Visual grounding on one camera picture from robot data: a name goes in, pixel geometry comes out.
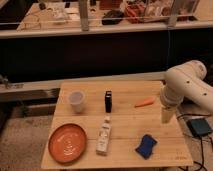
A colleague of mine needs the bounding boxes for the black eraser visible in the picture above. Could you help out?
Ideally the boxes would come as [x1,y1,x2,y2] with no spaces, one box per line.
[105,91,112,113]

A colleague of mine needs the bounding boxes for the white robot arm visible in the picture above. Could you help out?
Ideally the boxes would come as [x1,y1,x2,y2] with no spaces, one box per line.
[160,60,213,123]

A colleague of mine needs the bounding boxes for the orange carrot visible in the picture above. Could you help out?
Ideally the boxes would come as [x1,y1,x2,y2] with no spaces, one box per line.
[134,98,155,107]

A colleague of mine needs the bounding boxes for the dark power adapter box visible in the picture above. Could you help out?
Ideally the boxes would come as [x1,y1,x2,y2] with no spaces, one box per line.
[187,118,213,137]

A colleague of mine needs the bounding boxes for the blue sponge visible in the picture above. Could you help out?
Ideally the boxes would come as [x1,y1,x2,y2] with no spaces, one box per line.
[135,134,157,159]

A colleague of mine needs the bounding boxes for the small white bottle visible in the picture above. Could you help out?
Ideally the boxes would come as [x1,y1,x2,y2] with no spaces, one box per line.
[96,116,111,155]

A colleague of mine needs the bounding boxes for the translucent plastic cup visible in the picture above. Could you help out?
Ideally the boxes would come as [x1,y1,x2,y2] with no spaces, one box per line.
[69,91,85,113]

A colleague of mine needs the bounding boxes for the orange plate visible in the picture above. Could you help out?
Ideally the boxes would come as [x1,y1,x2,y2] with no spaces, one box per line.
[48,123,87,164]

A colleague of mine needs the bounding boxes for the red cluttered items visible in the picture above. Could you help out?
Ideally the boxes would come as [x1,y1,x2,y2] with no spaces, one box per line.
[124,4,145,23]

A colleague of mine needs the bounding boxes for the black bag on shelf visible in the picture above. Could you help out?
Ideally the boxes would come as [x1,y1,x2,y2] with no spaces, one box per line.
[102,10,124,25]

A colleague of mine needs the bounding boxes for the metal rail beam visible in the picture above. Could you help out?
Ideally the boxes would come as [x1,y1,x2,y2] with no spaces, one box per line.
[0,71,167,102]

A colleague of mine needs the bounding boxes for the black cable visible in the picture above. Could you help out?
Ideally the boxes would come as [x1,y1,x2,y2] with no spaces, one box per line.
[176,113,213,171]

